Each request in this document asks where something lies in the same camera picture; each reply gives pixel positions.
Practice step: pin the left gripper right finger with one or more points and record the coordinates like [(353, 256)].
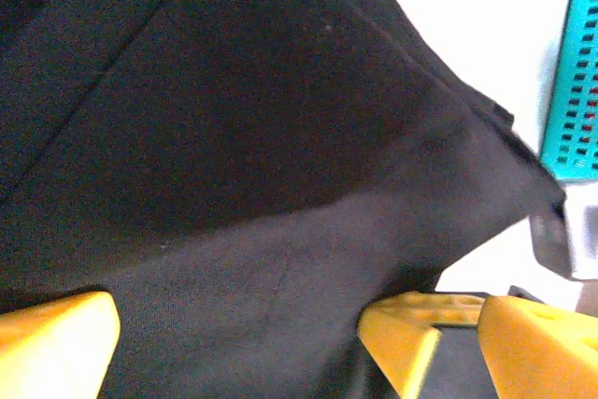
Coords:
[(546, 352)]

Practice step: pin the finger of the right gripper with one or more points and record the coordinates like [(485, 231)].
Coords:
[(397, 347)]

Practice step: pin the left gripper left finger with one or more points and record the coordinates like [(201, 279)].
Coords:
[(51, 347)]

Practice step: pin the black skirt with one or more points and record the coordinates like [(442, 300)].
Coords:
[(233, 114)]

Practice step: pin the teal plastic basket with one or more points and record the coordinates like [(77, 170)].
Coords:
[(574, 67)]

